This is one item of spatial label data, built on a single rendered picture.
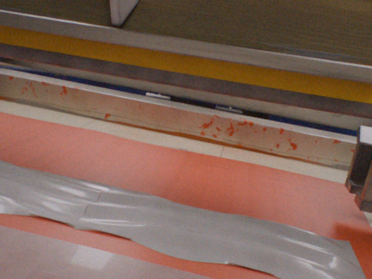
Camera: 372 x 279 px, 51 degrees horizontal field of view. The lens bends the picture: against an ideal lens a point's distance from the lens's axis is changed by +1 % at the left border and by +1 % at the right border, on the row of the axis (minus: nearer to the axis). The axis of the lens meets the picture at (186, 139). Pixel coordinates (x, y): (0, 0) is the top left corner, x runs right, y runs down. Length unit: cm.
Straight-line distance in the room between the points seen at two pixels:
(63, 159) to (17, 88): 21
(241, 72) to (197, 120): 20
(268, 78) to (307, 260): 12
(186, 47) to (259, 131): 23
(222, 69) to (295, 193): 15
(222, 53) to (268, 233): 12
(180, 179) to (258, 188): 7
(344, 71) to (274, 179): 17
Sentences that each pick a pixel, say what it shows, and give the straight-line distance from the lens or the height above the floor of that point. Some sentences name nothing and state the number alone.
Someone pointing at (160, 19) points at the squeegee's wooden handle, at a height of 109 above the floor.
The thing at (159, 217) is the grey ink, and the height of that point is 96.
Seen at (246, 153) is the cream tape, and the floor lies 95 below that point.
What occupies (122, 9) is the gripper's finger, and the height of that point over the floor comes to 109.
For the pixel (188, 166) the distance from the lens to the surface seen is 38.
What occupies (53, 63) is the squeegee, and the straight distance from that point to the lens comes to 32.
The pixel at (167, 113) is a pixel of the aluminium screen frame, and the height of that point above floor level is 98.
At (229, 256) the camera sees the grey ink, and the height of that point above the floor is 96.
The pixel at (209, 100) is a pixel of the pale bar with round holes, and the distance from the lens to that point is 54.
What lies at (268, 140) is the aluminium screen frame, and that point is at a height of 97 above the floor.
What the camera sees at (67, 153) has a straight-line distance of 38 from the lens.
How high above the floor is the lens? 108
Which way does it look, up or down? 16 degrees down
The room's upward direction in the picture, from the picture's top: 10 degrees clockwise
